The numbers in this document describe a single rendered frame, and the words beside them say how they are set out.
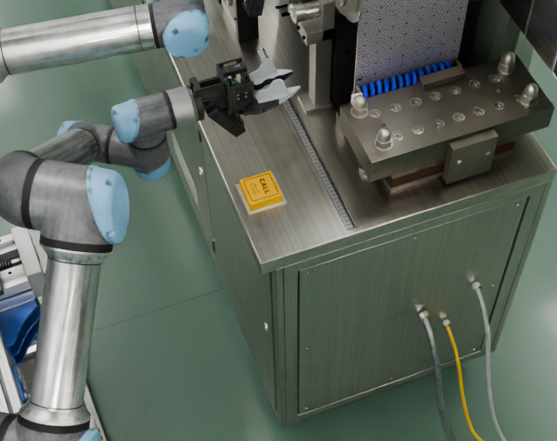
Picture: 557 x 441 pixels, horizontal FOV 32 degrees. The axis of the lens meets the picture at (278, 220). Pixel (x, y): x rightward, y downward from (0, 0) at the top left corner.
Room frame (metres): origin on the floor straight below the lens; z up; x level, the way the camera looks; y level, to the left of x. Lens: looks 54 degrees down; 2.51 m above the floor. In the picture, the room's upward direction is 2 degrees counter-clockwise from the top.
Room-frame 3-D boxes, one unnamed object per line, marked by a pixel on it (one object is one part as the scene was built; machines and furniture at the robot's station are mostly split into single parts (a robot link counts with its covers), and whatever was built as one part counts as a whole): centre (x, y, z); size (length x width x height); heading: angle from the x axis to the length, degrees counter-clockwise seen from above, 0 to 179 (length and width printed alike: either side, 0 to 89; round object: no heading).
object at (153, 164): (1.26, 0.27, 1.01); 0.11 x 0.08 x 0.11; 77
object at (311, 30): (1.47, -0.09, 1.05); 0.06 x 0.05 x 0.31; 109
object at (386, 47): (1.43, -0.27, 1.11); 0.23 x 0.01 x 0.18; 109
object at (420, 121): (1.33, -0.35, 1.00); 0.40 x 0.16 x 0.06; 109
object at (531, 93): (1.34, -0.51, 1.05); 0.04 x 0.04 x 0.04
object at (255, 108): (1.30, 0.04, 1.09); 0.09 x 0.05 x 0.02; 100
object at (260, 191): (1.22, 0.03, 0.91); 0.07 x 0.07 x 0.02; 19
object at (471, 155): (1.25, -0.39, 0.96); 0.10 x 0.03 x 0.11; 109
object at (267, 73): (1.36, 0.01, 1.11); 0.09 x 0.03 x 0.06; 118
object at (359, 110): (1.32, -0.17, 1.05); 0.04 x 0.04 x 0.04
